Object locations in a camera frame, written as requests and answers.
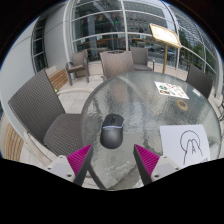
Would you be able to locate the grey wicker armchair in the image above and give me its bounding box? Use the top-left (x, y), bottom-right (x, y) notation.
top-left (99, 50), bottom-right (136, 81)
top-left (7, 68), bottom-right (84, 158)
top-left (129, 46), bottom-right (156, 72)
top-left (64, 49), bottom-right (90, 87)
top-left (185, 63), bottom-right (214, 99)

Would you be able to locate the white mouse pad with drawing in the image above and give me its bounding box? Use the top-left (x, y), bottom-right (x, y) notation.
top-left (159, 124), bottom-right (212, 168)

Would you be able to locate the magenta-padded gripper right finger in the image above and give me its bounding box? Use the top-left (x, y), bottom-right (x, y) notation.
top-left (133, 143), bottom-right (181, 187)

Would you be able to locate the gold menu display stand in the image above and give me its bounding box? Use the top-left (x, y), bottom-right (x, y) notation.
top-left (148, 23), bottom-right (183, 74)

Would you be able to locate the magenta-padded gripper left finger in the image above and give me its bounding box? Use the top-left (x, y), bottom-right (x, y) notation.
top-left (46, 143), bottom-right (94, 187)

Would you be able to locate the tan tape roll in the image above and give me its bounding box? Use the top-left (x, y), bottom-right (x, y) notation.
top-left (175, 98), bottom-right (189, 111)

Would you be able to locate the black computer mouse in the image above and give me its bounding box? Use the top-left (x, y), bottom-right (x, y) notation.
top-left (99, 113), bottom-right (125, 150)

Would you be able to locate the colourful printed menu sheet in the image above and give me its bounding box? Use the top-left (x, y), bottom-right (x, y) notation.
top-left (154, 81), bottom-right (190, 100)

